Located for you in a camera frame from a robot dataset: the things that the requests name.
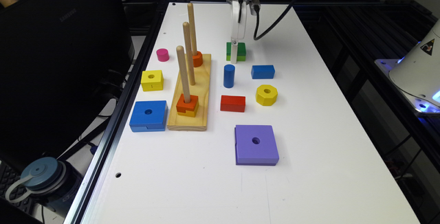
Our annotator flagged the purple square block with hole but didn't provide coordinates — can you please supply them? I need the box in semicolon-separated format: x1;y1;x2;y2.
234;125;279;166

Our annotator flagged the dark blue water bottle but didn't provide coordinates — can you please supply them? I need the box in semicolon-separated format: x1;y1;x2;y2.
5;157;83;218

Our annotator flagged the rear wooden peg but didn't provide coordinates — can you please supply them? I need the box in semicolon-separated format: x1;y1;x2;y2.
187;3;197;56

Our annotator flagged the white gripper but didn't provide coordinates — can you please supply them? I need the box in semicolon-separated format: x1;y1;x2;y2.
230;1;248;64

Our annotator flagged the blue cylinder block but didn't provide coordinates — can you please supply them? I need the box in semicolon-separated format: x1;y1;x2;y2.
223;64;235;88

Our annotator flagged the green square block with hole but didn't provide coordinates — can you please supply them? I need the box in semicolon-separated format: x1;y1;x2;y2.
226;42;247;61

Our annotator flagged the black keyboard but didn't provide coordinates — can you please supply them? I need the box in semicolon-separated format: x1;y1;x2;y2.
0;161;35;215

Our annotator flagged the middle wooden peg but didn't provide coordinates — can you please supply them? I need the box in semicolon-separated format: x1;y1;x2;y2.
183;22;195;86

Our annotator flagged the wooden base board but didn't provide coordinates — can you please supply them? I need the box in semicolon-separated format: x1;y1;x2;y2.
167;52;211;131

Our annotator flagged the front wooden peg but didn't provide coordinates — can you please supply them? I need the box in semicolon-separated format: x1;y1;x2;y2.
176;45;191;104

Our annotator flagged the red rectangular block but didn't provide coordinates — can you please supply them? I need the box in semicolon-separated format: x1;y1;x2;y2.
220;96;245;112

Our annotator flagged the yellow square block with hole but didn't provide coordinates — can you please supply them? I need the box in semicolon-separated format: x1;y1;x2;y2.
141;70;164;91

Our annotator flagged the yellow block under orange block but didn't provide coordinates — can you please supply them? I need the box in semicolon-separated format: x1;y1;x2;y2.
177;105;199;117

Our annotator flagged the orange round block on peg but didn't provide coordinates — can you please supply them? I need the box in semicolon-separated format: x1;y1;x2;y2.
192;51;204;67

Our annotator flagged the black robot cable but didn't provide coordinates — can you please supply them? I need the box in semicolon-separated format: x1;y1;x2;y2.
252;0;309;42

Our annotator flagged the pink cylinder block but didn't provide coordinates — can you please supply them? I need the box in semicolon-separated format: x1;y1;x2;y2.
156;48;170;62

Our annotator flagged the large blue square block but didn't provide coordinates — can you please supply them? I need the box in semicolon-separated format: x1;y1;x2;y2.
129;100;168;132

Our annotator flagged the yellow octagonal block with hole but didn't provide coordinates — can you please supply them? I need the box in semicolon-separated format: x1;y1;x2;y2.
256;85;278;106

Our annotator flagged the wooden peg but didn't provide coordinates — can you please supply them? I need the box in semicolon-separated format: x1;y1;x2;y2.
187;3;197;56
183;22;195;86
176;45;191;104

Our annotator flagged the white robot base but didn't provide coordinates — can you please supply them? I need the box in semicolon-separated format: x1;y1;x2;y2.
375;23;439;115

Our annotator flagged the blue rectangular block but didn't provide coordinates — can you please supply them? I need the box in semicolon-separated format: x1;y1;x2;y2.
251;65;275;79

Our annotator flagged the black Samsung monitor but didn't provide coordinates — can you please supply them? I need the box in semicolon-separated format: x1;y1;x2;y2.
1;0;134;171

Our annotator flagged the orange square block on peg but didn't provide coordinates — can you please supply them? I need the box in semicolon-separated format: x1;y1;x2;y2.
176;94;199;112

